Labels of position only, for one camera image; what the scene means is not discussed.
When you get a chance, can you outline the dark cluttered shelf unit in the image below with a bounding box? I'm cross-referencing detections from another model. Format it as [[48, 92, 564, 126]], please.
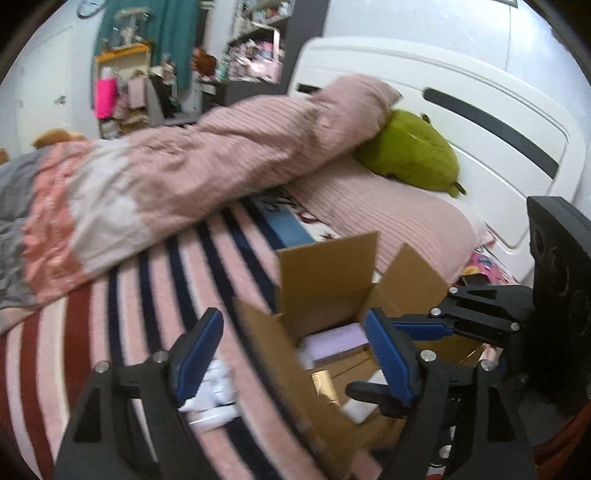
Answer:
[[224, 0, 298, 85]]

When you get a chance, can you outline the striped pink blanket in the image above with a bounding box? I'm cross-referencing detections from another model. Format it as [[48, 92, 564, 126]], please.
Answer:
[[0, 198, 384, 480]]

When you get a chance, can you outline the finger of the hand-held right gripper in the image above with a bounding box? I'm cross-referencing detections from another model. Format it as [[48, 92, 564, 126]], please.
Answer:
[[345, 380, 413, 419], [392, 285, 537, 345]]

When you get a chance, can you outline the brown plush toy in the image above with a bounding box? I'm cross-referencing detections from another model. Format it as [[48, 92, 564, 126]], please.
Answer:
[[31, 128, 88, 149]]

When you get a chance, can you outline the lilac flat box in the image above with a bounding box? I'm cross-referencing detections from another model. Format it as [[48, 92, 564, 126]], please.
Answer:
[[302, 322, 371, 364]]

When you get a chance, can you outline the teal hanging cloth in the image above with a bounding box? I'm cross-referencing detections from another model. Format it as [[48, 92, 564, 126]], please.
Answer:
[[93, 0, 200, 94]]

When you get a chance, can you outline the white bed headboard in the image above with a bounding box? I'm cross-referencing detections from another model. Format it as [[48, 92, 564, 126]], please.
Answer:
[[287, 37, 588, 288]]

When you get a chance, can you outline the green plush toy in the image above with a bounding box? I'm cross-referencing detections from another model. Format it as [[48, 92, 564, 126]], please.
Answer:
[[353, 109, 468, 199]]

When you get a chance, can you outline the white crumpled plastic packet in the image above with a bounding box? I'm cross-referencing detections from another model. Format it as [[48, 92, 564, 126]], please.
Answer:
[[178, 359, 239, 431]]

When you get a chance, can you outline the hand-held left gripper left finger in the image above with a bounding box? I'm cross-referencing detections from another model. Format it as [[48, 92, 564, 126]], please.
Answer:
[[54, 307, 225, 480]]

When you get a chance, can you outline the bright pink bottle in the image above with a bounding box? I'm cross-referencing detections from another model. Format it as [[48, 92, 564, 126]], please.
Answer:
[[94, 67, 117, 119]]

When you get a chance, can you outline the pink patchwork quilt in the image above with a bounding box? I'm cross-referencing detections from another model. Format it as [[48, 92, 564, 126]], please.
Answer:
[[0, 75, 403, 324]]

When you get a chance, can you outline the red cloth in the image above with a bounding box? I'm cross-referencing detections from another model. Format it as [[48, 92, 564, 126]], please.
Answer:
[[529, 408, 591, 480]]

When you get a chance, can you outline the brown stuffed animal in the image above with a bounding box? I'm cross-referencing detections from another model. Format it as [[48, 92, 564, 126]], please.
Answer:
[[191, 46, 219, 78]]

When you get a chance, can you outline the pink ribbed pillow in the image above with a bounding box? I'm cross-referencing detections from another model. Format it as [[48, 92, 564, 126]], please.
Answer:
[[294, 161, 491, 278]]

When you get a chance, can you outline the pink printed cloth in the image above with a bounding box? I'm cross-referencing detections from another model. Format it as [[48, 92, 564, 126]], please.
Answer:
[[459, 248, 515, 288]]

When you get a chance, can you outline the printed bed sheet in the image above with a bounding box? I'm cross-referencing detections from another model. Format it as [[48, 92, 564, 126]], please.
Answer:
[[252, 187, 340, 252]]

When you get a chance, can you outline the white flat packet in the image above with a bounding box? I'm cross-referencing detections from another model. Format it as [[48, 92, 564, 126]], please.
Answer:
[[343, 370, 389, 424]]

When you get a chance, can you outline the brown cardboard box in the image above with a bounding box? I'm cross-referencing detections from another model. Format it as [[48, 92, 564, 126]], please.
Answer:
[[232, 231, 488, 480]]

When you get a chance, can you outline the gold shiny box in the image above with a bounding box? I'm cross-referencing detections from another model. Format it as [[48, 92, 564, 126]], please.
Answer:
[[311, 368, 346, 406]]

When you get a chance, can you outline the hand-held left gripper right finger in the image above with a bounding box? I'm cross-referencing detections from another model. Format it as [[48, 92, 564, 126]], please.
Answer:
[[364, 308, 539, 480]]

